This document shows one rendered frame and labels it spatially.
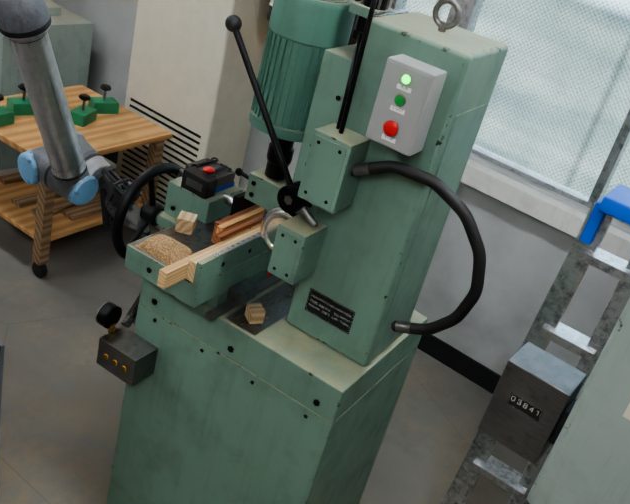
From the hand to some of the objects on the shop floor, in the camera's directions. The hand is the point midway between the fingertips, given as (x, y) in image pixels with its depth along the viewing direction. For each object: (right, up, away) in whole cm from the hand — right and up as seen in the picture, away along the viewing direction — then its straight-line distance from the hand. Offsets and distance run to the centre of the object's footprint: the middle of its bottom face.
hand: (143, 231), depth 224 cm
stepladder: (+103, -93, +35) cm, 143 cm away
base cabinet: (+23, -84, +10) cm, 88 cm away
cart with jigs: (-65, +3, +122) cm, 139 cm away
